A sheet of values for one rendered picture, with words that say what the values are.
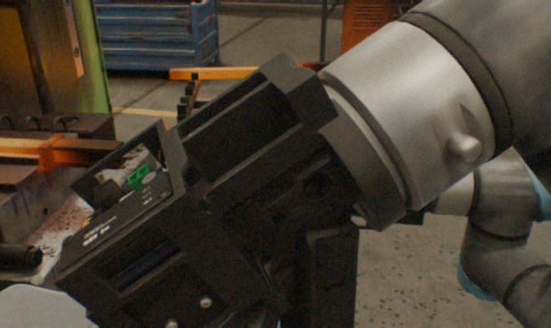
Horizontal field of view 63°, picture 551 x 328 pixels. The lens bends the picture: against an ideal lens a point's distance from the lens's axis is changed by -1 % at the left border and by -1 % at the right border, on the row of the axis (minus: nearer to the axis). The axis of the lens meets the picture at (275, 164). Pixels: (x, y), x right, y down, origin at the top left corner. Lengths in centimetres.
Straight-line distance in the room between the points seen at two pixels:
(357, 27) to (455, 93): 384
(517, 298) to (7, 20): 88
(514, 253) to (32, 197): 61
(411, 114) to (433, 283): 184
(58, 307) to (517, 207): 51
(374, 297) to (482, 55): 172
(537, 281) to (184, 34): 398
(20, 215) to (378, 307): 143
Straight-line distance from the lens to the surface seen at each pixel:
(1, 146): 71
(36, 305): 24
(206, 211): 17
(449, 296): 196
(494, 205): 60
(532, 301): 60
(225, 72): 120
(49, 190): 70
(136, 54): 456
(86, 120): 84
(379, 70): 18
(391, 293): 191
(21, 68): 95
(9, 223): 64
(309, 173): 18
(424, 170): 18
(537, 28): 20
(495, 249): 64
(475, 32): 19
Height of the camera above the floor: 126
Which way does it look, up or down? 27 degrees down
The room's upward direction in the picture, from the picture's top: straight up
